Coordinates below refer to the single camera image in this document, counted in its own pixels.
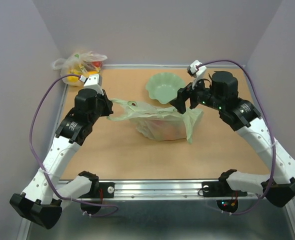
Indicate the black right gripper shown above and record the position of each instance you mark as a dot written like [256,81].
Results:
[179,102]

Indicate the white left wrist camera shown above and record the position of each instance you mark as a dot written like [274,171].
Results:
[93,81]

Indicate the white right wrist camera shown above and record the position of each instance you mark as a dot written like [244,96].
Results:
[196,70]

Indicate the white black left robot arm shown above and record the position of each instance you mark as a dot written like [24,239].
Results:
[40,202]

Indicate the green avocado print plastic bag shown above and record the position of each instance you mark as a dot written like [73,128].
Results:
[157,123]

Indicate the clear plastic bag of fruit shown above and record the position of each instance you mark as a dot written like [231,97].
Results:
[80,63]

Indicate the aluminium mounting rail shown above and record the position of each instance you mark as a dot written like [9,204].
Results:
[154,190]

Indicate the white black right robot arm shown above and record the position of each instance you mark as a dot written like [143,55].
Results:
[278,187]

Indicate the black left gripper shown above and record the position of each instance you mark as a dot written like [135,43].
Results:
[108,103]

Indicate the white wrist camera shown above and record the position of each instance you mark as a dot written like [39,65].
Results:
[196,70]
[93,81]

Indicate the green scalloped bowl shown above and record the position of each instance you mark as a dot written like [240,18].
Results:
[163,86]

